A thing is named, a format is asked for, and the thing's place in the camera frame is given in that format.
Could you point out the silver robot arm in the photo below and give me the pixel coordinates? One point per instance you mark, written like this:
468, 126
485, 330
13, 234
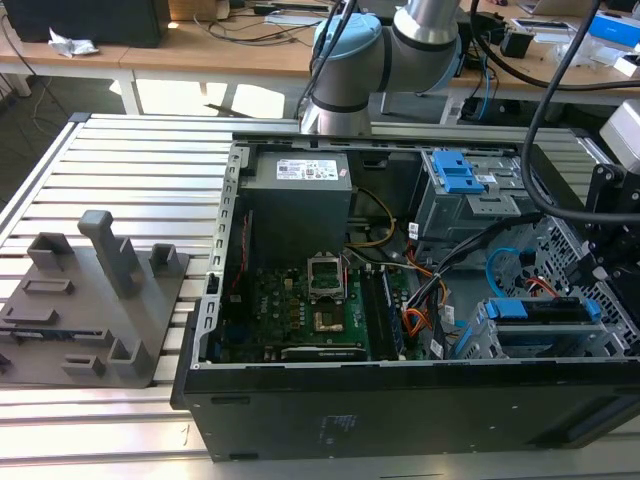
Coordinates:
345, 75

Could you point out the metal disk bay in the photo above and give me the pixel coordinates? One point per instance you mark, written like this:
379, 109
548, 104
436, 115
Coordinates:
560, 345

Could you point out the empty blue disk carrier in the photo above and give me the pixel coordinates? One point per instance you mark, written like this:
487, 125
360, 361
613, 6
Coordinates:
455, 175

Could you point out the clear plastic bag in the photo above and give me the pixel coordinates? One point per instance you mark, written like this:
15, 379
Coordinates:
592, 52

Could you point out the metal drive cage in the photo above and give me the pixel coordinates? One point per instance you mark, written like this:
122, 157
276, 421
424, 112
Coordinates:
450, 215

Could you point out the blue cardboard box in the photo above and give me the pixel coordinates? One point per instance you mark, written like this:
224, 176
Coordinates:
612, 25

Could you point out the flat white box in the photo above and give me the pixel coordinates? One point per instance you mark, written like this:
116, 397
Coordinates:
545, 31

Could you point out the small black box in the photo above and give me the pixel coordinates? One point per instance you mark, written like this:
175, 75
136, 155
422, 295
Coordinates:
516, 44

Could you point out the RAM stick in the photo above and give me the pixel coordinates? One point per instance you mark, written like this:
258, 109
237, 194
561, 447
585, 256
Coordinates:
393, 320

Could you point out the black open PC case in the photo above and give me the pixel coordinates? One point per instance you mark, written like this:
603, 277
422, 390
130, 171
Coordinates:
400, 415

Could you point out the CPU socket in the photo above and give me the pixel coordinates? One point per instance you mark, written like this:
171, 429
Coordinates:
328, 320

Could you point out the grey power supply unit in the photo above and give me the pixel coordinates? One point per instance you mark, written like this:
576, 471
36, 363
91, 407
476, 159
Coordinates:
295, 210

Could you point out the black graphics card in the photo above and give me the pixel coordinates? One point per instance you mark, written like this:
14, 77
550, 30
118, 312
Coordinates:
325, 353

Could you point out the green motherboard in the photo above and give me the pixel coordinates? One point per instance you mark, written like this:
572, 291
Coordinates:
280, 305

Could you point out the wooden desk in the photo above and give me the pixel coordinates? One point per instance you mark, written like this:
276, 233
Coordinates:
200, 57

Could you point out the grey parts rack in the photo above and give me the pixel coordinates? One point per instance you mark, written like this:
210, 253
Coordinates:
130, 325

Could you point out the large black box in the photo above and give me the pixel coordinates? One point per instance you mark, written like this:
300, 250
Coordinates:
85, 20

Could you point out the crumpled white paper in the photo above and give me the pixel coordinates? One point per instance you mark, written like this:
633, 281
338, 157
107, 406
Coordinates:
75, 46

